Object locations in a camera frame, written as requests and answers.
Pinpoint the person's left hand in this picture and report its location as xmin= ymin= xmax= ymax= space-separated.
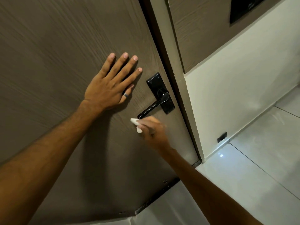
xmin=83 ymin=52 xmax=143 ymax=113

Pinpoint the person's right hand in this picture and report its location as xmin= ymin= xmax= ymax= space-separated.
xmin=140 ymin=116 xmax=175 ymax=153

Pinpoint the white tissue wad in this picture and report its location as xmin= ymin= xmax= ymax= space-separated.
xmin=130 ymin=118 xmax=143 ymax=133

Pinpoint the person's left forearm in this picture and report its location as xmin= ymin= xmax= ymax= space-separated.
xmin=0 ymin=99 xmax=105 ymax=225

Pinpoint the person's right forearm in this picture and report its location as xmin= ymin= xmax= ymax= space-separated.
xmin=162 ymin=147 xmax=265 ymax=225

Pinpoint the brown wood grain door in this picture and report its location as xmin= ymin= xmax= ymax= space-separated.
xmin=0 ymin=0 xmax=202 ymax=225

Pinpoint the black door lever handle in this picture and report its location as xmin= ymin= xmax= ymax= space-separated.
xmin=137 ymin=92 xmax=170 ymax=120

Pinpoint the black handle backplate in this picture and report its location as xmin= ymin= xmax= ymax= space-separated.
xmin=146 ymin=72 xmax=176 ymax=115

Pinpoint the beige door frame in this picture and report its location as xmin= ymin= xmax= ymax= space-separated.
xmin=138 ymin=0 xmax=205 ymax=163

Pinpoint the brown wood wall panel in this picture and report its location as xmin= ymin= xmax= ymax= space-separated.
xmin=167 ymin=0 xmax=291 ymax=74

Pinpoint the black wall plate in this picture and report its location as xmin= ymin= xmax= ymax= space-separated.
xmin=229 ymin=0 xmax=268 ymax=24

